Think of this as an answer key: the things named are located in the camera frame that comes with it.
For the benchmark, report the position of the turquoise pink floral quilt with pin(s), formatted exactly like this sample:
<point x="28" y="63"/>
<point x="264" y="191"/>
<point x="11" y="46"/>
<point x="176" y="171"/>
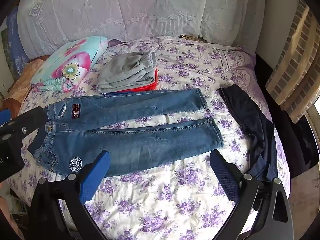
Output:
<point x="72" y="62"/>

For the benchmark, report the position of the stack of papers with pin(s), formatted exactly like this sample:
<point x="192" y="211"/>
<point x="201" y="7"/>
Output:
<point x="17" y="205"/>

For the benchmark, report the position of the brown wooden headboard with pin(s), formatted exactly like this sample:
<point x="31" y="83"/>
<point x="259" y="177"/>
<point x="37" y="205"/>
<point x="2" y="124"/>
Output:
<point x="190" y="37"/>

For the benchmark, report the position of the white lace bedding cover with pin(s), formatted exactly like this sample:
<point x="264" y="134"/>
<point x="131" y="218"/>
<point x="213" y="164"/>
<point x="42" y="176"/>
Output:
<point x="125" y="10"/>

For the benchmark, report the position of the blue folded garment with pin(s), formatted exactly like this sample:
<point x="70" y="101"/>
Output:
<point x="111" y="93"/>

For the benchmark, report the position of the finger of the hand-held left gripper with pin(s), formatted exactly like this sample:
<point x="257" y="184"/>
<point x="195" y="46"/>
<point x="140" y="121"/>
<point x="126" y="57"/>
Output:
<point x="4" y="117"/>
<point x="30" y="125"/>

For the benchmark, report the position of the purple floral bed sheet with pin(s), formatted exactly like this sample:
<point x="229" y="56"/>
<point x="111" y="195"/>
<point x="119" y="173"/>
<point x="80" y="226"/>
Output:
<point x="162" y="205"/>

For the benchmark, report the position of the dark purple cloth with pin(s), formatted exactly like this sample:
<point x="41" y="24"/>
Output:
<point x="114" y="43"/>

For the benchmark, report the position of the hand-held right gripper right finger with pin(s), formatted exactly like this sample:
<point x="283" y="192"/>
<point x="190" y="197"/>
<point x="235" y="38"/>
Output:
<point x="225" y="177"/>

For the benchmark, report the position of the red folded garment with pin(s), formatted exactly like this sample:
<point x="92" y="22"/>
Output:
<point x="147" y="86"/>

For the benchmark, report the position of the blue patterned blanket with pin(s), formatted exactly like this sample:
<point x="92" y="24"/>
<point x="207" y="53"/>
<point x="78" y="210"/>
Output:
<point x="16" y="42"/>

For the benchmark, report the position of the brown patterned cloth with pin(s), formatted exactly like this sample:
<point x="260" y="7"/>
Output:
<point x="23" y="80"/>

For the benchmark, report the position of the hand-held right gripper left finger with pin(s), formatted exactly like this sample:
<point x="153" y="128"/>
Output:
<point x="95" y="177"/>

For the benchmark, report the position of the dark navy pants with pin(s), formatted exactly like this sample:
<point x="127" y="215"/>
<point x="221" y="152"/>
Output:
<point x="260" y="135"/>

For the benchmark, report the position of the blue denim jeans pants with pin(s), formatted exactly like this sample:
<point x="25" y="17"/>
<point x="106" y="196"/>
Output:
<point x="140" y="130"/>

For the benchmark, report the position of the beige brick pattern curtain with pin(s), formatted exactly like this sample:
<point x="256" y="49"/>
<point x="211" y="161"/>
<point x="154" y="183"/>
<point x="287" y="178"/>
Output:
<point x="292" y="65"/>

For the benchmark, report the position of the grey folded pants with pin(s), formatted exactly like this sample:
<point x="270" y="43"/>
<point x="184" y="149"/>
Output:
<point x="127" y="72"/>

